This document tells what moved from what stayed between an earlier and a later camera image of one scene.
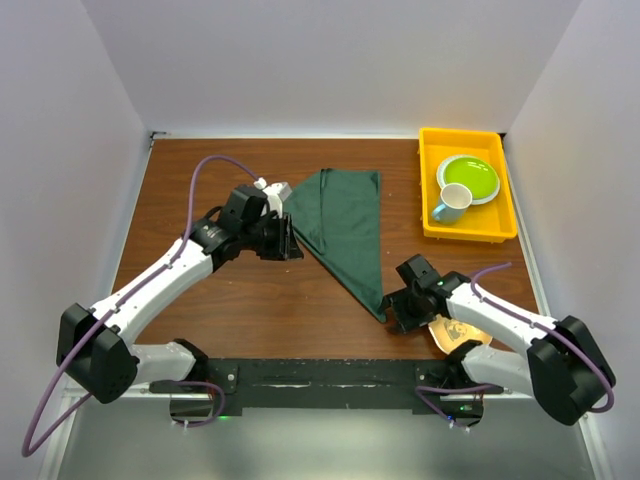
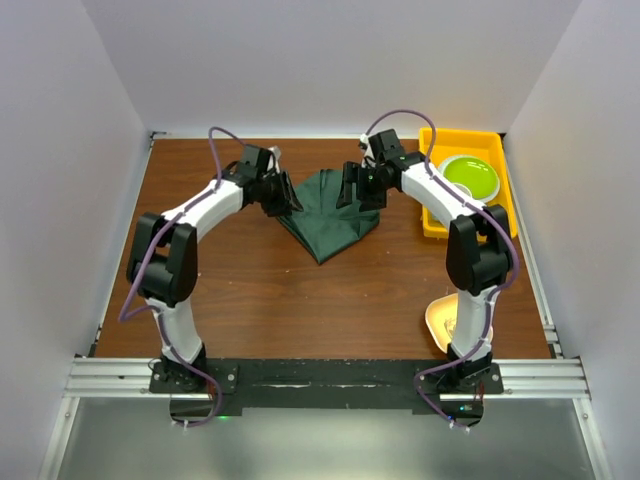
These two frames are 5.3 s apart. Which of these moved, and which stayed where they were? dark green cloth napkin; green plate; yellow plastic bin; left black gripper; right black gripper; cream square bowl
Moved: right black gripper; left black gripper; dark green cloth napkin
Stayed: green plate; yellow plastic bin; cream square bowl
